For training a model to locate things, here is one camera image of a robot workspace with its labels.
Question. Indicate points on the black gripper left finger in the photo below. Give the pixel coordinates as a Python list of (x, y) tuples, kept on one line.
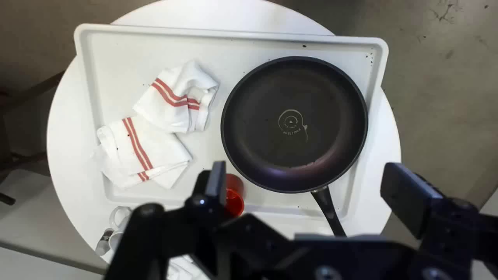
[(218, 181)]

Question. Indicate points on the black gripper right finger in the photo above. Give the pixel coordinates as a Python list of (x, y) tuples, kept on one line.
[(406, 195)]

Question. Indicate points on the red plastic cup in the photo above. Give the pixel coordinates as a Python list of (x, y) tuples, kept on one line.
[(233, 197)]

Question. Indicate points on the small white cup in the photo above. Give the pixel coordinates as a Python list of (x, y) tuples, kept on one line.
[(120, 217)]

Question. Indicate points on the flat white red-striped towel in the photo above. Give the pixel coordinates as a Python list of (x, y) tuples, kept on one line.
[(140, 156)]

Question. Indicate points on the black frying pan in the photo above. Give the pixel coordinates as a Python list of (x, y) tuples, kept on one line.
[(296, 150)]

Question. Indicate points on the small gray metal shaker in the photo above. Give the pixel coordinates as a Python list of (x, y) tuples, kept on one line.
[(107, 242)]

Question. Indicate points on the white plastic tray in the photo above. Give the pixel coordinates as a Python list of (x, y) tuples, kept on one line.
[(129, 63)]

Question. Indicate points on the round white table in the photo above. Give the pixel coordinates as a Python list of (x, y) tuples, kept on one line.
[(70, 156)]

